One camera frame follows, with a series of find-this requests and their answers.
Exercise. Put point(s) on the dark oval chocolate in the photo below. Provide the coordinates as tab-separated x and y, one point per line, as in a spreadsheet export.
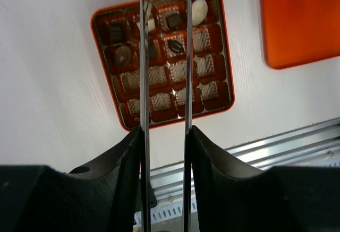
175	46

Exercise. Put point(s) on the brown round chocolate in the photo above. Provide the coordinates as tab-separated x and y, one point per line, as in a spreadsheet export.
122	56

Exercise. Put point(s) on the aluminium mounting rail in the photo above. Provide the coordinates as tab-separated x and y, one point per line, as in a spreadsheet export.
314	145

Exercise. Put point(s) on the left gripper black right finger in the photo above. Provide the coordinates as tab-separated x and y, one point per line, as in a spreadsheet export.
232	195

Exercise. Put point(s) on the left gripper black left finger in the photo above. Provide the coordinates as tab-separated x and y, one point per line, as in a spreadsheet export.
99	195

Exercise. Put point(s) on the dark striped square chocolate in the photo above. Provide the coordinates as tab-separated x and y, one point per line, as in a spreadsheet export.
116	33

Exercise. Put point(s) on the slotted cable duct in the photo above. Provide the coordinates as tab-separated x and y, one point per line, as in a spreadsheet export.
164	213

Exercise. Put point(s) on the orange box lid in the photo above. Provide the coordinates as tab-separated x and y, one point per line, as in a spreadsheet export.
297	32

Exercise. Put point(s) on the white oval chocolate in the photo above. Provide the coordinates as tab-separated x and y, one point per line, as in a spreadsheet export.
151	25

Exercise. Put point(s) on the white heart chocolate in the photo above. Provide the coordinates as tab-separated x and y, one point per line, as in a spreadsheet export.
199	11

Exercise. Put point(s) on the orange compartment box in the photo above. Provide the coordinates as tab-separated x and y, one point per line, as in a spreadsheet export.
212	77

